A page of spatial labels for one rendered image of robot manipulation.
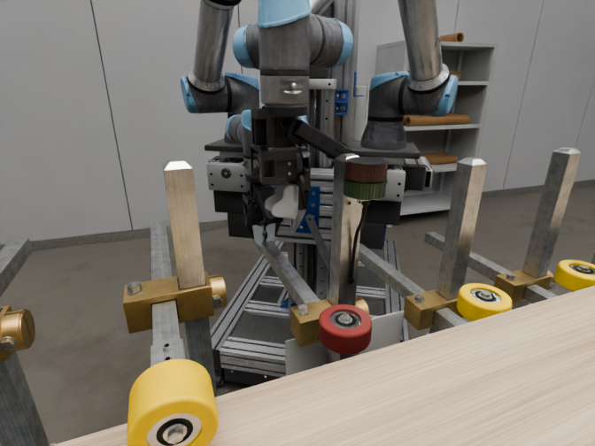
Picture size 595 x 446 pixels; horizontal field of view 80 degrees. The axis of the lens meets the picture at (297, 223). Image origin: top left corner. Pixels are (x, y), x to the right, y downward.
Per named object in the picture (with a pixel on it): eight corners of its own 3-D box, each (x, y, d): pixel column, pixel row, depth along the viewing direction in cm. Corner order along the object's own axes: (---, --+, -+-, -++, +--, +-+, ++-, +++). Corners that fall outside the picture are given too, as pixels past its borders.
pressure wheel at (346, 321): (309, 365, 60) (310, 307, 56) (351, 352, 63) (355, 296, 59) (330, 402, 53) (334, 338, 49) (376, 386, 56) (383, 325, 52)
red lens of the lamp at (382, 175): (336, 173, 52) (336, 158, 52) (371, 170, 54) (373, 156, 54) (357, 183, 47) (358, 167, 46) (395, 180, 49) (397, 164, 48)
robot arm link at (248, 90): (266, 113, 126) (265, 72, 121) (228, 115, 120) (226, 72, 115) (252, 111, 136) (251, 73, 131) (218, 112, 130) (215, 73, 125)
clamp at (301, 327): (289, 330, 65) (289, 306, 63) (355, 313, 69) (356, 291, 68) (301, 349, 60) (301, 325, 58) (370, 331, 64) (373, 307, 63)
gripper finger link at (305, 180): (289, 204, 62) (289, 155, 59) (299, 203, 63) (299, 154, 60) (300, 212, 58) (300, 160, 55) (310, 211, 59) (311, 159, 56)
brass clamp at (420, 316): (400, 315, 75) (403, 295, 73) (451, 302, 80) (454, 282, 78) (420, 333, 70) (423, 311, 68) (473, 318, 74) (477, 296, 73)
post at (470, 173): (423, 365, 82) (458, 157, 64) (436, 362, 83) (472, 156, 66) (434, 377, 79) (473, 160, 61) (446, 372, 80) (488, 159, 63)
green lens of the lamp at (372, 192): (336, 190, 53) (336, 175, 53) (370, 186, 55) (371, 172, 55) (356, 202, 48) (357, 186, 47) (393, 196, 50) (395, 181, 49)
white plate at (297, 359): (285, 381, 69) (284, 339, 65) (397, 348, 78) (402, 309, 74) (286, 383, 68) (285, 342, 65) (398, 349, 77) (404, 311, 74)
